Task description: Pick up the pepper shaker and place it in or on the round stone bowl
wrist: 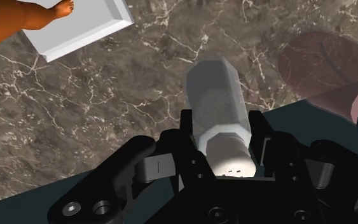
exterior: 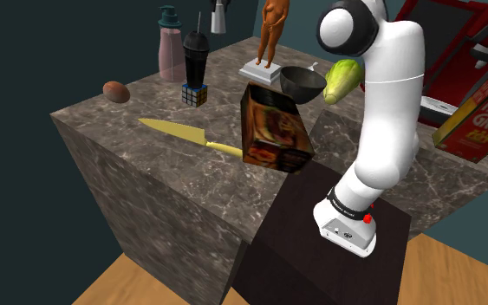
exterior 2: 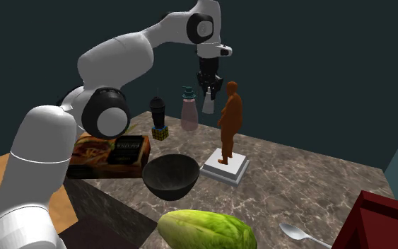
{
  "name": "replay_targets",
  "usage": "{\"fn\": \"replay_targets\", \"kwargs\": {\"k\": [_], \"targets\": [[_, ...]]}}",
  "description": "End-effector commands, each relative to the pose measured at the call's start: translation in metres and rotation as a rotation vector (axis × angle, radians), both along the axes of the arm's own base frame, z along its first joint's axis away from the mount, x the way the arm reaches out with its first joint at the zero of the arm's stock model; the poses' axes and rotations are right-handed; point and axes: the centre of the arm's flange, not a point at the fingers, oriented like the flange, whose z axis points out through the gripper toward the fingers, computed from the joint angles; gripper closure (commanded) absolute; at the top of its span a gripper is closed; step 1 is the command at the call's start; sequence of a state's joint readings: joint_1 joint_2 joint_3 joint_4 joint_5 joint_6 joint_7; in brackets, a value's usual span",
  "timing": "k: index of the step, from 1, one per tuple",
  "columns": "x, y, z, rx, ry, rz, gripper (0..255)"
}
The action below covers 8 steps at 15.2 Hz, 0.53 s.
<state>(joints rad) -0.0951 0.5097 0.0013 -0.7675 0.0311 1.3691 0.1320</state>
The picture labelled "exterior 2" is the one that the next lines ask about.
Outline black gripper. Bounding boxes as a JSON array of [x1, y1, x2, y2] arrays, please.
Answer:
[[196, 56, 224, 101]]

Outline white tapered vase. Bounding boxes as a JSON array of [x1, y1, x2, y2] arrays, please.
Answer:
[[201, 87, 216, 115]]

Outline pink soap dispenser bottle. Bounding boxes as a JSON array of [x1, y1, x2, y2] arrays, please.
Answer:
[[180, 86, 199, 132]]

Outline brown figure on white base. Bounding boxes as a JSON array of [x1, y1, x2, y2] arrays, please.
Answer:
[[199, 81, 250, 187]]

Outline black tumbler with straw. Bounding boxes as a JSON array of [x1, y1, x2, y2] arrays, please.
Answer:
[[149, 88, 167, 129]]

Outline colourful puzzle cube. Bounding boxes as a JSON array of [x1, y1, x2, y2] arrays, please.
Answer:
[[151, 125, 170, 141]]

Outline black bowl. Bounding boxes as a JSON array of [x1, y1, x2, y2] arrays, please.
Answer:
[[141, 154, 201, 202]]

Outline dark printed food box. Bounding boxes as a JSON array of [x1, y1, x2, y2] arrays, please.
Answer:
[[65, 132, 151, 180]]

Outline green lettuce head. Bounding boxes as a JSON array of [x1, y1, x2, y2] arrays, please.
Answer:
[[156, 209, 259, 249]]

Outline silver spoon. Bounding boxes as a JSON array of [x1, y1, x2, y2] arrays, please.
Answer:
[[279, 222, 334, 249]]

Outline dark red box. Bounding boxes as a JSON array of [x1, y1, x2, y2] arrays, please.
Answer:
[[330, 190, 398, 249]]

